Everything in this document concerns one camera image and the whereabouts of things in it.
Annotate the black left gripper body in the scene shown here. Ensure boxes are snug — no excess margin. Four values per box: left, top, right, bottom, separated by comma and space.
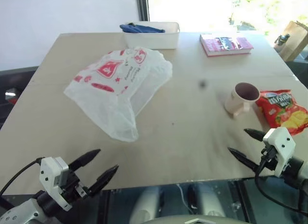
61, 169, 92, 202

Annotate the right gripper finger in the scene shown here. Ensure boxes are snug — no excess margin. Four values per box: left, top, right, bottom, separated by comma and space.
244, 128, 266, 141
227, 147, 261, 172

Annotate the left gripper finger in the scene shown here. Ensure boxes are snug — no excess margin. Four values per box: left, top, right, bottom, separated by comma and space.
87, 164, 119, 196
68, 149, 102, 171

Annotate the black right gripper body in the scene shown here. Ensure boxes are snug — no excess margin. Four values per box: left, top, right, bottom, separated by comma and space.
258, 146, 280, 172

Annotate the red potato chips bag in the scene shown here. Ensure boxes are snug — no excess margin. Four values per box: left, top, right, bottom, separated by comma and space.
255, 89, 308, 136

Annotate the pink mug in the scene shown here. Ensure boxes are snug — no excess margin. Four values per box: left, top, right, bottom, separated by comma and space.
224, 82, 261, 118

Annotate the grey rounded robot leg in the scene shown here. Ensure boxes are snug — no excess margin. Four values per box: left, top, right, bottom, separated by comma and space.
129, 185, 167, 224
192, 182, 227, 220

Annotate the white red-printed plastic bag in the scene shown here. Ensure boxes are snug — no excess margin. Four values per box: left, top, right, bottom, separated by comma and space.
63, 46, 173, 143

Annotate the grey robot torso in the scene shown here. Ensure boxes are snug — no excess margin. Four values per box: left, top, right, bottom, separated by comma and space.
143, 214, 252, 224

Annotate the black furniture piece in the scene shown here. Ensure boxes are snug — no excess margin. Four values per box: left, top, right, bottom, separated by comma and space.
285, 53, 308, 83

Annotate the pink book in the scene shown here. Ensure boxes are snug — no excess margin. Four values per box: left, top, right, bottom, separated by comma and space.
199, 33, 255, 57

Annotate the brown cardboard box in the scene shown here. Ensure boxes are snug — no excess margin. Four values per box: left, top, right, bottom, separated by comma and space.
274, 20, 308, 62

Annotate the white plastic storage basket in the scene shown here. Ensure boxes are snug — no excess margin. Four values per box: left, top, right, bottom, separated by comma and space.
123, 21, 180, 50

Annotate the blue cloth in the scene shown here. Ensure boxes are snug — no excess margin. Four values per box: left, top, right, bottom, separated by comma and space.
119, 22, 166, 34

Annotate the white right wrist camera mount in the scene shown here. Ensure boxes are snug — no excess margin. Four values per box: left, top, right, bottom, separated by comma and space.
262, 127, 296, 178

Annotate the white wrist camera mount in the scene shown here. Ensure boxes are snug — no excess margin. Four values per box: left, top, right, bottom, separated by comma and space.
39, 157, 73, 212
262, 127, 296, 178

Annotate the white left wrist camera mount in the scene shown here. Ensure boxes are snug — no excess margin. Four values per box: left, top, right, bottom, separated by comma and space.
39, 157, 73, 212

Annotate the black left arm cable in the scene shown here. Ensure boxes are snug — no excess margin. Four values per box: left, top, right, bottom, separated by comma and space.
0, 157, 46, 198

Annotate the thin white cable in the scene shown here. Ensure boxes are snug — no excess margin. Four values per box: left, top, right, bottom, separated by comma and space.
176, 184, 194, 214

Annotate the dark window frame post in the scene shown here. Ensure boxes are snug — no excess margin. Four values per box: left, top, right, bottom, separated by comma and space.
135, 0, 151, 23

